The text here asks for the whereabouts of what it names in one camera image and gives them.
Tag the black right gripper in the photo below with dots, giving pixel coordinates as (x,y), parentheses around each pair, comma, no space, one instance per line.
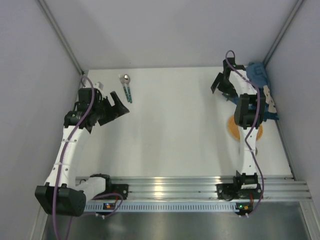
(223,85)

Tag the aluminium frame post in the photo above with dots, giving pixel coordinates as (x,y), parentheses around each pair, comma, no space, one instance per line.
(42,4)
(298,4)

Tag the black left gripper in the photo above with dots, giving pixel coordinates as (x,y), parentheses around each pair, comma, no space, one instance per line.
(107,110)

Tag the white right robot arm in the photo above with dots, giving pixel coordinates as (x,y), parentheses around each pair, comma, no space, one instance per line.
(248,116)

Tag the round wooden plate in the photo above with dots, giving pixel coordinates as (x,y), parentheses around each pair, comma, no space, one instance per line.
(234,131)

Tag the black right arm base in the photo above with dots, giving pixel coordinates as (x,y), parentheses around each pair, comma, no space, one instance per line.
(237,191)

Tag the metal fork patterned handle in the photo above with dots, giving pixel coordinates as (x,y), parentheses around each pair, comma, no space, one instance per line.
(124,86)

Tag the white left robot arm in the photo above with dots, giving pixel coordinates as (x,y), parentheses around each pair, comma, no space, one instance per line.
(60,194)

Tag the blue cartoon placemat cloth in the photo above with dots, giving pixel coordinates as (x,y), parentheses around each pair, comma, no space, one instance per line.
(256,73)

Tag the left aluminium frame post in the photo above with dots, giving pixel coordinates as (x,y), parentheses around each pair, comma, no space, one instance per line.
(42,4)

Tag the aluminium mounting rail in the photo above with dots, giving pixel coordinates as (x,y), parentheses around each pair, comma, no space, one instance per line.
(279,188)

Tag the metal spoon patterned handle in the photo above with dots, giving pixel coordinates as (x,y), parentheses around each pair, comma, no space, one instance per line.
(127,80)

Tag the right aluminium frame post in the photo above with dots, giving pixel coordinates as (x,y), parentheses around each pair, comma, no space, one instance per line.
(298,4)

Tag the slotted grey cable duct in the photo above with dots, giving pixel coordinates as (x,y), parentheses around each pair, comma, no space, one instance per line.
(176,207)

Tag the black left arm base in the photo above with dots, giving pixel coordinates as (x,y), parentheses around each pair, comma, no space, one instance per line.
(116,188)

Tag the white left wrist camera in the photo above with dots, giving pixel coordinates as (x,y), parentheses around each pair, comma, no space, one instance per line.
(98,85)

